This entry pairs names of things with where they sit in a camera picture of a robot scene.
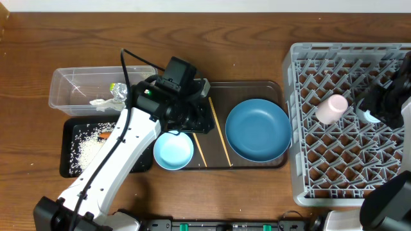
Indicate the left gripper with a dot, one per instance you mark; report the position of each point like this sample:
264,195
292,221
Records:
205,120

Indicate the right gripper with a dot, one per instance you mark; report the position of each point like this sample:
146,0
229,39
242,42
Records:
370,102

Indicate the light blue cup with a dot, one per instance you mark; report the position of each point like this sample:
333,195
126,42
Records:
365,116

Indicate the light blue bowl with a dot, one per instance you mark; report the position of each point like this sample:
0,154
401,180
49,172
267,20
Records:
173,150

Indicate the pink cup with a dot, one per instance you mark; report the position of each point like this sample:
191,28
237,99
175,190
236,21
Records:
331,109

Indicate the dark blue plate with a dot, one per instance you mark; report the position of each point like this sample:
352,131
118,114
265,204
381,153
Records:
258,130

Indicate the grey dishwasher rack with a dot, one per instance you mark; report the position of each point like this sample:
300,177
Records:
339,164

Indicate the green snack wrapper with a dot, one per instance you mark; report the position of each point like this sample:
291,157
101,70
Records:
119,91

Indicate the orange carrot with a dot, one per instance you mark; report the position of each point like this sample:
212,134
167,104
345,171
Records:
104,135

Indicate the white napkin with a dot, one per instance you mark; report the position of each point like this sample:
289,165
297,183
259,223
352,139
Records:
104,103

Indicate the pile of white rice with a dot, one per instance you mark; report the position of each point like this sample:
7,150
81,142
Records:
85,144

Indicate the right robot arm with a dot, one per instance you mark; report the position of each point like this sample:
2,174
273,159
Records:
388,206

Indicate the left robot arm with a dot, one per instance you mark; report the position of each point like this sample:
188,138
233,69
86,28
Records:
151,109

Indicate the right wooden chopstick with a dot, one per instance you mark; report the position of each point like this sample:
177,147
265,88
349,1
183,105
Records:
220,131

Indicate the wooden chopstick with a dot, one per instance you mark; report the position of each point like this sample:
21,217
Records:
199,149
220,131

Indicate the left wooden chopstick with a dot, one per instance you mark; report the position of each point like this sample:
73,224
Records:
199,149

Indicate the dark brown serving tray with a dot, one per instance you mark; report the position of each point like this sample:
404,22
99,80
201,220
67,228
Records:
225,96

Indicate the black plastic tray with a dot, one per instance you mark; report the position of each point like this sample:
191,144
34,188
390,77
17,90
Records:
68,135

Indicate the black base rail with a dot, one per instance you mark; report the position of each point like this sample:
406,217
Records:
201,225

